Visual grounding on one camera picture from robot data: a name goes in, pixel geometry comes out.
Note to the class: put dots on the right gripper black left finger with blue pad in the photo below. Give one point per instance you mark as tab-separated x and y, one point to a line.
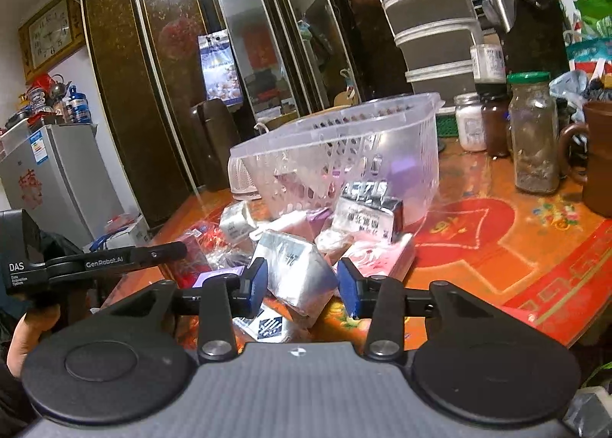
223	298

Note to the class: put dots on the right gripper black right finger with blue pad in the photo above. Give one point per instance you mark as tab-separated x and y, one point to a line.
382	301

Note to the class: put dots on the silver foil box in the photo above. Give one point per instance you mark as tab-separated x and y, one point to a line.
298	275

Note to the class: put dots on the person left hand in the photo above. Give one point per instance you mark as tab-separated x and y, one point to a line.
27	335

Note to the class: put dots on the pink wrapped packet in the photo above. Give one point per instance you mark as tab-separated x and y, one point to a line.
378	258

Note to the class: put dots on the purple white medicine box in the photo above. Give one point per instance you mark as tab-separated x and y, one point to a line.
366	210

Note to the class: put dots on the grey small refrigerator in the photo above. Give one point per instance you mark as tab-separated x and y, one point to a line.
58	175

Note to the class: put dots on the white mesh food cover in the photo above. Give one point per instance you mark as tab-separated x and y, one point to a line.
241	185

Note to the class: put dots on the clear plastic perforated basket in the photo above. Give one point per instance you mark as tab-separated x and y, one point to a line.
306	163

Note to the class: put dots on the brown thermos jug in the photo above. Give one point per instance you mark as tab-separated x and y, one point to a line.
219	135

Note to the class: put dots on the blue water bottle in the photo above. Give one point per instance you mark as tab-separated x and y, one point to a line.
77	106

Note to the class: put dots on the white small jar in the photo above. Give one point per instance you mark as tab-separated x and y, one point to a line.
469	122

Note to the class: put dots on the dark brown glass jar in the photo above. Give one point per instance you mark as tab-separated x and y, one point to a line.
494	113

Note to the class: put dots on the glass jar green lid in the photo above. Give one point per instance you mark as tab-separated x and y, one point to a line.
534	133

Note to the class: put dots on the brown ceramic mug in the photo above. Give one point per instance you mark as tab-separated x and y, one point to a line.
596	182

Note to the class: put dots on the white labelled can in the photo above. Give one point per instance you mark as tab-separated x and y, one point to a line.
488	64

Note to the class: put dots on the dark wooden mirrored wardrobe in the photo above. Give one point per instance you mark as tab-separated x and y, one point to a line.
158	62

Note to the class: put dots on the stacked grey white drawer tower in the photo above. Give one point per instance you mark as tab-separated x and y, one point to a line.
435	38

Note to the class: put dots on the green shopping bag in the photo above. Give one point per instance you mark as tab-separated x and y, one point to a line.
589	19

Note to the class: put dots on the blue wall calendar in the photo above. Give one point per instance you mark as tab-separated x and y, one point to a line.
219	71

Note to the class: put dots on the framed wall clock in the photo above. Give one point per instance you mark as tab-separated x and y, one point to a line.
54	33

